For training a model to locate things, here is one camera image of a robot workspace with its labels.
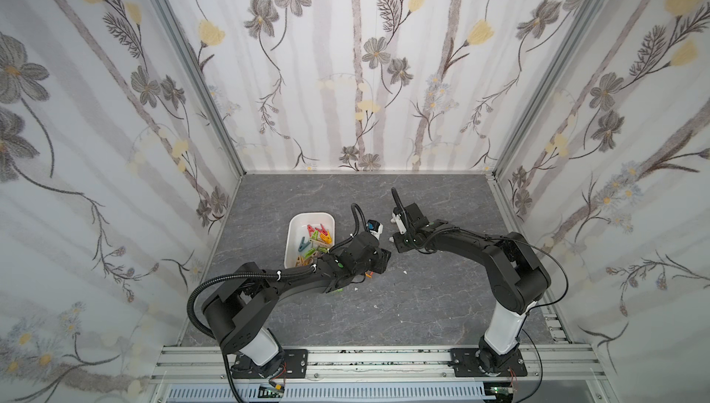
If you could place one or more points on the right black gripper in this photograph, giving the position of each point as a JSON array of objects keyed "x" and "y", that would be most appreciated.
[{"x": 403, "y": 238}]

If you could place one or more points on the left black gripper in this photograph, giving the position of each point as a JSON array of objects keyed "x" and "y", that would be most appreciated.
[{"x": 380, "y": 259}]

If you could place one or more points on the white plastic storage box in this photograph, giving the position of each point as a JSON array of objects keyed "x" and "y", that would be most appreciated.
[{"x": 300, "y": 250}]

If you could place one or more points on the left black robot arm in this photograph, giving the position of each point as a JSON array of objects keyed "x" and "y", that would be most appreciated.
[{"x": 233, "y": 309}]

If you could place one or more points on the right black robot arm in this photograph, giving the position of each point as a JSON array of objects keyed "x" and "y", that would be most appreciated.
[{"x": 516, "y": 275}]

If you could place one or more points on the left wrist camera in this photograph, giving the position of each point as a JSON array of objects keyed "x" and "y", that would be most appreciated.
[{"x": 375, "y": 228}]

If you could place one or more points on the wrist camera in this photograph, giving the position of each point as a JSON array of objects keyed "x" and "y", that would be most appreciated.
[
  {"x": 397, "y": 220},
  {"x": 375, "y": 228}
]

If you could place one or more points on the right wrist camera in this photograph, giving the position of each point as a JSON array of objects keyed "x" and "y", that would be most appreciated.
[{"x": 397, "y": 220}]

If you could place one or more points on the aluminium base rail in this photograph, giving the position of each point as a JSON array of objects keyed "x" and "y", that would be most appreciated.
[{"x": 555, "y": 373}]

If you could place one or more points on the white cable duct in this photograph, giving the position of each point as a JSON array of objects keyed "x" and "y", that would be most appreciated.
[{"x": 334, "y": 392}]

